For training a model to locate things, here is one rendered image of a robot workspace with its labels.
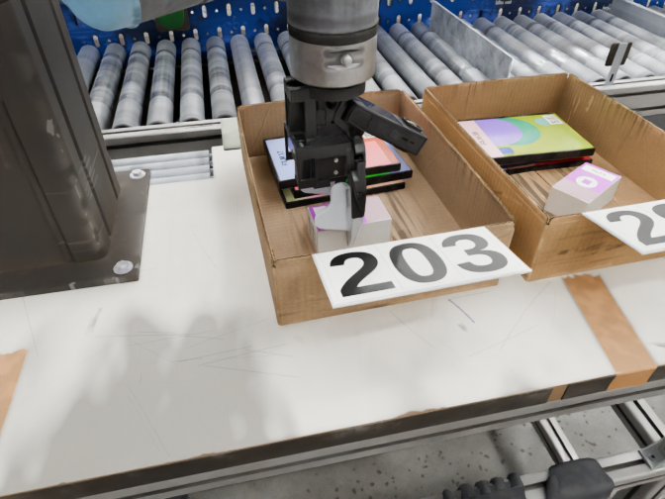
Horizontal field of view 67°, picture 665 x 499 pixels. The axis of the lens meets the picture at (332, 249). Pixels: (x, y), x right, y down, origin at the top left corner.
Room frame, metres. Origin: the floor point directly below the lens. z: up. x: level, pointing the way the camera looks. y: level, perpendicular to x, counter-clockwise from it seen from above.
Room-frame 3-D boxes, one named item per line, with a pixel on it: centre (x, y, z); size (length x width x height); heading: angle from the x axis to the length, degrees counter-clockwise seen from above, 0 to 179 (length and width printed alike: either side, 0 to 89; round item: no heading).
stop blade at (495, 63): (1.30, -0.33, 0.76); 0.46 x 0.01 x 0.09; 12
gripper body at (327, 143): (0.52, 0.01, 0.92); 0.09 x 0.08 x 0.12; 106
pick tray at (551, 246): (0.67, -0.34, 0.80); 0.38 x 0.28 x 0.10; 14
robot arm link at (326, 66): (0.52, 0.00, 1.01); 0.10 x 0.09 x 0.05; 16
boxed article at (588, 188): (0.60, -0.36, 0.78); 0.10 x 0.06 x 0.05; 132
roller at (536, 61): (1.33, -0.49, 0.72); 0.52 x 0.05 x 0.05; 12
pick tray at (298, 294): (0.60, -0.03, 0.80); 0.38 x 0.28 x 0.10; 14
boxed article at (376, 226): (0.53, -0.02, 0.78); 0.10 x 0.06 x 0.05; 106
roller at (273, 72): (1.19, 0.14, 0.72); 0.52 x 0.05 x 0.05; 12
